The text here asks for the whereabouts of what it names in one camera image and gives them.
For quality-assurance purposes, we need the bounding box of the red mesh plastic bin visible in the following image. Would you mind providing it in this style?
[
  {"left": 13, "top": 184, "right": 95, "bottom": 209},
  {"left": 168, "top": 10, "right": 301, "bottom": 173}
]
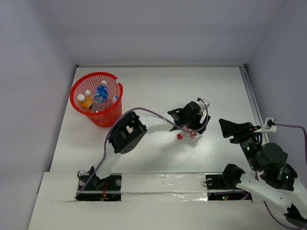
[{"left": 70, "top": 72, "right": 123, "bottom": 127}]

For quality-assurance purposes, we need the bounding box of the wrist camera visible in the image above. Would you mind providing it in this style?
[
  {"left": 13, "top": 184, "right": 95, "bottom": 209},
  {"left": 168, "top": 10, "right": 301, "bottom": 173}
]
[
  {"left": 196, "top": 98, "right": 210, "bottom": 108},
  {"left": 254, "top": 117, "right": 277, "bottom": 134}
]

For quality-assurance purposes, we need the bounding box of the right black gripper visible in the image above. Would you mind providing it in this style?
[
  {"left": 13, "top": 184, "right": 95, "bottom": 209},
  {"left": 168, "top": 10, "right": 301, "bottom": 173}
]
[{"left": 218, "top": 116, "right": 260, "bottom": 170}]

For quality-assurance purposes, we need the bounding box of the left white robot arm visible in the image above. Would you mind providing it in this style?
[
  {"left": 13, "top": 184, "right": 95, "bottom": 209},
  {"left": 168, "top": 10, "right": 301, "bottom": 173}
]
[{"left": 87, "top": 98, "right": 211, "bottom": 189}]

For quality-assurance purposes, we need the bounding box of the crushed red label bottle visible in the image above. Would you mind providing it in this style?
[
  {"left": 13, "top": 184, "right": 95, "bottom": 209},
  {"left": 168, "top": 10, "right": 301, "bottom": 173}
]
[{"left": 177, "top": 130, "right": 198, "bottom": 140}]

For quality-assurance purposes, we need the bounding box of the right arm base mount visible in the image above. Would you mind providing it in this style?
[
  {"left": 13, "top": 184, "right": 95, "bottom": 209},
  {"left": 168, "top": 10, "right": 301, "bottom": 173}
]
[{"left": 203, "top": 174, "right": 252, "bottom": 201}]

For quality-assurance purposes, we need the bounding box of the clear unlabeled plastic bottle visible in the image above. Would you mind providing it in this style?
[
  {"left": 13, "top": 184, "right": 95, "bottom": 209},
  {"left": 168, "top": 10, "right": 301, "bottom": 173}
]
[{"left": 84, "top": 90, "right": 92, "bottom": 96}]

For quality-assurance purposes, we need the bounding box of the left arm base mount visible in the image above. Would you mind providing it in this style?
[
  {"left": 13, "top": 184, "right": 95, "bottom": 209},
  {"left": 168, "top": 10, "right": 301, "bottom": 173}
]
[{"left": 76, "top": 173, "right": 122, "bottom": 202}]

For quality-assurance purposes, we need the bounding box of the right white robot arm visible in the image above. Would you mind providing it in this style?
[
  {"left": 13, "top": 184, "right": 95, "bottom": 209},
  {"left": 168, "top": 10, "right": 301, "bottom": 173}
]
[{"left": 219, "top": 117, "right": 307, "bottom": 230}]

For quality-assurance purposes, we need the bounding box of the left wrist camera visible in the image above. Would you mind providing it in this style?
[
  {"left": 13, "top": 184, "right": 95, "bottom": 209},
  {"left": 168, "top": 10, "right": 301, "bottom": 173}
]
[{"left": 196, "top": 98, "right": 210, "bottom": 108}]

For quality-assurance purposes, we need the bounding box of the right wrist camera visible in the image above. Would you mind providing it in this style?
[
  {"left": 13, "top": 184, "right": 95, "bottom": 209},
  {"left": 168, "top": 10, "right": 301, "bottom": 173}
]
[{"left": 254, "top": 117, "right": 277, "bottom": 134}]

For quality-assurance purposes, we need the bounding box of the blue label bottle front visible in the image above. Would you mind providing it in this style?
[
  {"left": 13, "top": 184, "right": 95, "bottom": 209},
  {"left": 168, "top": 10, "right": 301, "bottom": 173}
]
[{"left": 91, "top": 80, "right": 108, "bottom": 113}]

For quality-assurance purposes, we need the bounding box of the tall orange juice bottle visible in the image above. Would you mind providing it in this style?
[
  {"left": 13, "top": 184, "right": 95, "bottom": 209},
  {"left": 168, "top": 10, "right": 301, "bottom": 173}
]
[{"left": 77, "top": 94, "right": 93, "bottom": 112}]

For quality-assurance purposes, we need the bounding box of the aluminium rail right edge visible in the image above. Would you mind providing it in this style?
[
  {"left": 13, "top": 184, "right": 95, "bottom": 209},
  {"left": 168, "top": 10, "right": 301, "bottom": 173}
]
[{"left": 239, "top": 63, "right": 267, "bottom": 144}]

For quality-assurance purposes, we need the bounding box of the large clear plastic bottle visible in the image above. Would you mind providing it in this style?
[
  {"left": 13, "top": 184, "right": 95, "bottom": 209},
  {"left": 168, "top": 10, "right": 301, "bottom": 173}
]
[{"left": 106, "top": 95, "right": 119, "bottom": 107}]

